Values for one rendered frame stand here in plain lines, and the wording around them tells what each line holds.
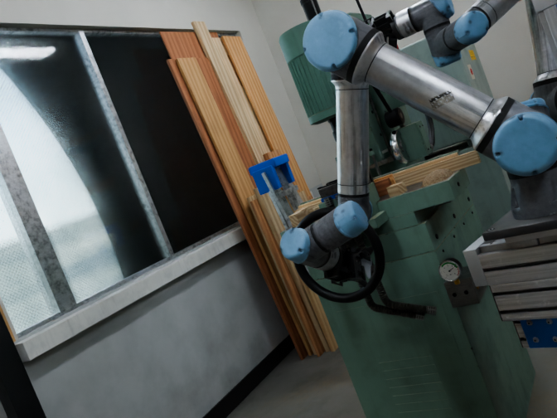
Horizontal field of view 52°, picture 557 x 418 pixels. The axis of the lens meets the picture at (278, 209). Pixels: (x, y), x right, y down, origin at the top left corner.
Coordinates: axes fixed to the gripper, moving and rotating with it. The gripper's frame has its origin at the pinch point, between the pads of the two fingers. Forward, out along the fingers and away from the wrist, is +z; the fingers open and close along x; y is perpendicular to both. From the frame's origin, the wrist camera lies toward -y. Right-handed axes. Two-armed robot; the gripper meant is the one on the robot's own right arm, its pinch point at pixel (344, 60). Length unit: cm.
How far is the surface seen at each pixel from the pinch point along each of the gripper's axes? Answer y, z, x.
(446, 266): -46, -13, 51
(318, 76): -0.4, 9.4, 1.8
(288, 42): 11.5, 14.9, -5.6
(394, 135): -32.0, -1.2, 2.6
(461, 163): -38.4, -21.4, 19.6
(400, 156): -37.0, -1.1, 7.9
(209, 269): -91, 146, -22
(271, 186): -62, 84, -36
